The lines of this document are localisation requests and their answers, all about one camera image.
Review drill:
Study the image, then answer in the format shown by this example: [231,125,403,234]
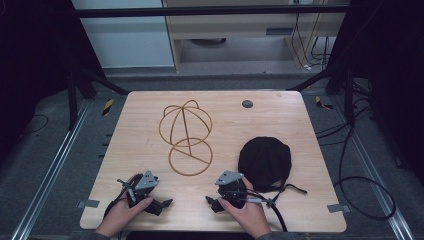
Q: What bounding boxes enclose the light wooden desk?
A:
[161,0,352,73]

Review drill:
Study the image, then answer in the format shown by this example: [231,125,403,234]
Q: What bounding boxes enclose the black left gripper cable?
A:
[103,178,134,219]

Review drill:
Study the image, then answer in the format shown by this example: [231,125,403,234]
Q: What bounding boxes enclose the bundle of black floor cables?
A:
[314,79,376,148]

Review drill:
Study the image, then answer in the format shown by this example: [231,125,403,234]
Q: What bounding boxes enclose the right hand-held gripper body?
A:
[214,170,250,210]

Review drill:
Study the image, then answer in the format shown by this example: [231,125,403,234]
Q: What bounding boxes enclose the black cables under desk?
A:
[290,0,332,72]

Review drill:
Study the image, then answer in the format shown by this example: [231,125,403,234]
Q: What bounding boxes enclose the gold wire hat stand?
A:
[158,99,214,177]

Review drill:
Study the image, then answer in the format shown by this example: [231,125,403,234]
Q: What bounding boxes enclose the grey table bracket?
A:
[76,198,101,210]
[326,202,352,214]

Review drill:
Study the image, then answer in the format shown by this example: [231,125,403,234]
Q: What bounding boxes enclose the black looped floor cable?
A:
[332,123,398,222]

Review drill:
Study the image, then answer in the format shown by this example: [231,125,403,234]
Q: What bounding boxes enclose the person's left hand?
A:
[95,173,154,239]

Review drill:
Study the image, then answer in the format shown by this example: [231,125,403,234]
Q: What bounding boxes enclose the yellow black striped tape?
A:
[314,95,334,111]
[101,98,115,117]

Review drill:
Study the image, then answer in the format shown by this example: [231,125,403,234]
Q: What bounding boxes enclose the thin black floor cable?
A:
[19,113,50,137]

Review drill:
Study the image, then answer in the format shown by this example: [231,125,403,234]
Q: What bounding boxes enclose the dark curtain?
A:
[0,0,107,164]
[324,0,424,188]

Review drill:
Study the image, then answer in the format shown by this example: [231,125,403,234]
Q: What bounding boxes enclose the aluminium floor rail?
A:
[10,99,92,240]
[331,95,417,240]

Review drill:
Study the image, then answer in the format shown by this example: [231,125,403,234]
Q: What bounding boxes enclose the black horizontal frame bar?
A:
[73,4,350,19]

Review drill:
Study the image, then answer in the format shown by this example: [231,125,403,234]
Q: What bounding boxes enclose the white cabinet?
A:
[71,0,177,70]

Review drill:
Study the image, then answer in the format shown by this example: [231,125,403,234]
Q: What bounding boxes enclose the black metal stand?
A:
[285,62,357,128]
[65,63,130,131]

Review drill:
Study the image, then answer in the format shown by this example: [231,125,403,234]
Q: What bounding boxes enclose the black cap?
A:
[237,135,308,203]

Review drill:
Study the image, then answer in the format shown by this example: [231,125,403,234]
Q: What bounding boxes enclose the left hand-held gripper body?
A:
[116,170,160,210]

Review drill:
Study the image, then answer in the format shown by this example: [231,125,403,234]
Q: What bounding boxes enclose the person's right hand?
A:
[217,176,272,240]

